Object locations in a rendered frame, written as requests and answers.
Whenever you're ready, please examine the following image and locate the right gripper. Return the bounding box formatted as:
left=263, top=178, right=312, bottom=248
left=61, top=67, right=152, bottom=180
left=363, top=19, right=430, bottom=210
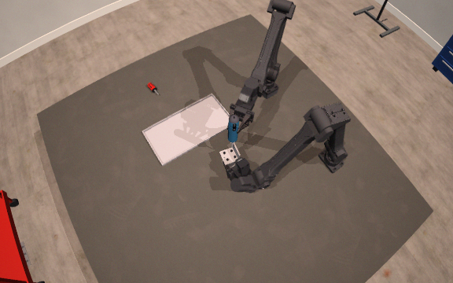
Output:
left=230, top=104, right=254, bottom=134

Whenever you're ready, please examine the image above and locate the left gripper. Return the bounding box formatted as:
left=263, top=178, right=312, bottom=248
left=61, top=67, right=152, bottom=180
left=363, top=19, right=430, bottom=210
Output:
left=223, top=162, right=238, bottom=181

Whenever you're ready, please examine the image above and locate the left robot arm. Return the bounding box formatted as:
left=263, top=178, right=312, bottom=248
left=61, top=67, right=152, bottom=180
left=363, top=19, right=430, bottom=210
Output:
left=230, top=102, right=351, bottom=193

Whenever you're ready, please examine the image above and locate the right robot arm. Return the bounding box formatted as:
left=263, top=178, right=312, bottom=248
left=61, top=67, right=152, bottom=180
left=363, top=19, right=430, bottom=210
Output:
left=236, top=0, right=296, bottom=111

